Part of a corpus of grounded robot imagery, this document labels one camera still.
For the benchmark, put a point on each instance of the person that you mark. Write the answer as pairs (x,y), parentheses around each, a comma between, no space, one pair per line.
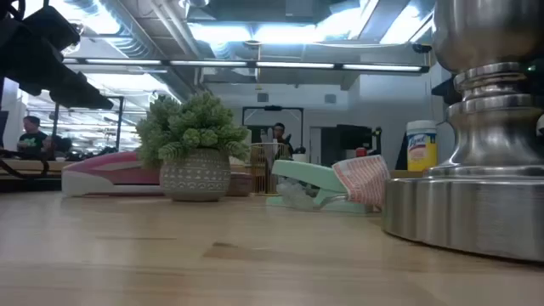
(59,144)
(32,138)
(279,132)

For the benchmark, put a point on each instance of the black ceiling-mounted camera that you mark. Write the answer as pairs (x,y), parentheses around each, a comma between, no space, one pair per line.
(421,48)

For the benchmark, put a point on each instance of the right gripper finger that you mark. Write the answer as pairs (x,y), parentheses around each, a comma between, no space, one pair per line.
(446,91)

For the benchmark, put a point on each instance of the long white light bar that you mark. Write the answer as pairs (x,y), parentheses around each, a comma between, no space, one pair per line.
(212,63)

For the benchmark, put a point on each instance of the white paper roll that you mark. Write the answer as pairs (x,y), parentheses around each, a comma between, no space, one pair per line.
(299,158)

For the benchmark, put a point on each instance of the black monitor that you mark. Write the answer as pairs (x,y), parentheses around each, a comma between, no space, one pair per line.
(348,136)

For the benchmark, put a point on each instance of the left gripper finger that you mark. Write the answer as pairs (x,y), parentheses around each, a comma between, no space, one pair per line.
(81,93)

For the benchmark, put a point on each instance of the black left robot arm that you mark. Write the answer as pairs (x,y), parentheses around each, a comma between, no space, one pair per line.
(8,8)

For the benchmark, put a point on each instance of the green plant in grey pot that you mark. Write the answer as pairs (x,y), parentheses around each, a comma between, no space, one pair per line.
(195,174)

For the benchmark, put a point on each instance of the black metal table frame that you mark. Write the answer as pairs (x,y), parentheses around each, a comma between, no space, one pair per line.
(30,183)

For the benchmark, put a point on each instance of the black gantry frame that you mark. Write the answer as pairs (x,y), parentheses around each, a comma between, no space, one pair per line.
(120,123)
(272,108)

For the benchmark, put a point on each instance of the yellow Lysol wipes canister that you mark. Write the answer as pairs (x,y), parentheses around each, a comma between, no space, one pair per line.
(421,149)

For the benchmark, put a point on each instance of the silver metal lamp base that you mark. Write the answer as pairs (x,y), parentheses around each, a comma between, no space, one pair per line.
(467,212)

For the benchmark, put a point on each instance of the mint green stapler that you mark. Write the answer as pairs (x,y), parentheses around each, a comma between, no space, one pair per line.
(306,172)

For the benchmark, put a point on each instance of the pink and white stapler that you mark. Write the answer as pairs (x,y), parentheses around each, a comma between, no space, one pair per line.
(106,174)

